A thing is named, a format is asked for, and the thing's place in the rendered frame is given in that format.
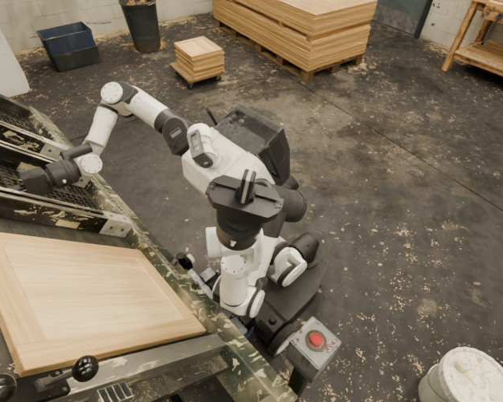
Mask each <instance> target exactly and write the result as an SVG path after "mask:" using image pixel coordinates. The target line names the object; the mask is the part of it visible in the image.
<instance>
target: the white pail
mask: <svg viewBox="0 0 503 402"><path fill-rule="evenodd" d="M432 369H433V370H432ZM418 395H419V399H420V401H421V402H503V368H502V367H501V366H500V365H499V364H498V363H497V362H496V361H495V360H494V359H493V358H492V357H490V356H488V355H487V354H485V353H483V352H482V351H479V350H477V349H474V348H469V347H457V348H456V349H452V350H450V351H449V352H448V353H447V354H446V355H445V356H444V357H443V358H442V359H441V361H440V363H439V364H436V365H434V366H433V367H432V368H431V369H430V370H429V372H428V374H426V375H425V376H424V377H423V378H422V379H421V381H420V383H419V386H418Z"/></svg>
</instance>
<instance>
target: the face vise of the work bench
mask: <svg viewBox="0 0 503 402"><path fill-rule="evenodd" d="M481 18H485V19H488V20H491V21H494V23H493V25H492V27H491V29H490V30H489V32H488V33H487V35H486V37H485V39H484V41H483V42H482V43H481V45H484V44H485V40H486V39H487V37H488V36H489V34H490V32H491V31H492V29H493V27H494V26H495V24H496V23H497V22H499V23H501V24H503V3H502V2H496V1H493V0H490V1H488V2H487V4H486V6H485V8H484V10H483V12H482V14H481Z"/></svg>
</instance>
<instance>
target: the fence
mask: <svg viewBox="0 0 503 402"><path fill-rule="evenodd" d="M225 345H226V344H225V343H224V342H223V341H222V339H221V338H220V337H219V336H218V334H217V333H215V334H212V335H208V336H204V337H198V338H195V339H191V340H188V341H182V342H179V343H176V344H172V345H166V346H163V347H160V348H156V349H150V350H146V351H143V352H139V353H134V354H130V355H127V356H123V357H118V358H114V359H111V360H107V361H102V362H99V369H98V372H97V374H96V376H95V377H94V378H93V379H92V380H89V381H87V382H78V381H76V380H75V379H74V378H73V377H71V378H69V379H67V382H68V384H69V386H70V388H71V391H70V393H69V394H68V395H67V396H63V397H60V398H57V399H54V400H50V401H47V402H86V401H89V399H90V398H91V396H92V395H93V394H94V393H95V392H96V390H98V389H100V388H104V387H107V386H110V385H112V384H116V383H119V382H122V381H124V380H125V382H126V384H127V385H128V386H131V385H134V384H137V383H140V382H142V381H145V380H148V379H151V378H153V377H156V376H159V375H162V374H165V373H167V372H171V371H173V370H176V369H180V368H183V367H184V366H187V365H191V364H194V363H196V362H198V361H202V360H205V359H207V358H209V357H214V356H216V355H218V354H220V352H221V351H222V350H223V348H224V347H225Z"/></svg>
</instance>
